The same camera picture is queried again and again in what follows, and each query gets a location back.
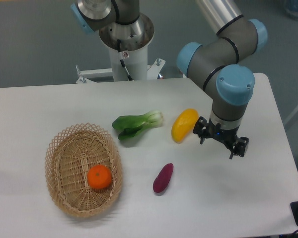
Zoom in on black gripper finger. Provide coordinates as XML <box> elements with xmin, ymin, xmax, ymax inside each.
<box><xmin>193</xmin><ymin>117</ymin><xmax>209</xmax><ymax>144</ymax></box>
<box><xmin>229</xmin><ymin>137</ymin><xmax>249</xmax><ymax>159</ymax></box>

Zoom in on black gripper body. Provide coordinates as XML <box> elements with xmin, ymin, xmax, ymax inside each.
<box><xmin>201</xmin><ymin>117</ymin><xmax>240</xmax><ymax>149</ymax></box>

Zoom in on orange fruit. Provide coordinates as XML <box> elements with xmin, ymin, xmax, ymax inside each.
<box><xmin>87</xmin><ymin>165</ymin><xmax>112</xmax><ymax>189</ymax></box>

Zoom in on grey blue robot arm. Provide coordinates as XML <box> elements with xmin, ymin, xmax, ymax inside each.
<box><xmin>71</xmin><ymin>0</ymin><xmax>268</xmax><ymax>157</ymax></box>

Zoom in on woven wicker basket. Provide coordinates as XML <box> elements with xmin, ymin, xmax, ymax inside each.
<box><xmin>45</xmin><ymin>123</ymin><xmax>123</xmax><ymax>218</ymax></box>

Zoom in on yellow mango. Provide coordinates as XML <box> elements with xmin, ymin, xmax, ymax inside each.
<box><xmin>171</xmin><ymin>108</ymin><xmax>199</xmax><ymax>143</ymax></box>

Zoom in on purple sweet potato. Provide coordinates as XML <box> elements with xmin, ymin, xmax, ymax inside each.
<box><xmin>152</xmin><ymin>163</ymin><xmax>174</xmax><ymax>193</ymax></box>

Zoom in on green bok choy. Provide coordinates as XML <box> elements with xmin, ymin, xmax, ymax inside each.
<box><xmin>112</xmin><ymin>111</ymin><xmax>163</xmax><ymax>140</ymax></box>

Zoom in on blue bag in background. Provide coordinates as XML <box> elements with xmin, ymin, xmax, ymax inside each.
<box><xmin>284</xmin><ymin>0</ymin><xmax>298</xmax><ymax>21</ymax></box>

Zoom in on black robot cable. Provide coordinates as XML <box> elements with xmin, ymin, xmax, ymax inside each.
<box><xmin>116</xmin><ymin>39</ymin><xmax>135</xmax><ymax>81</ymax></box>

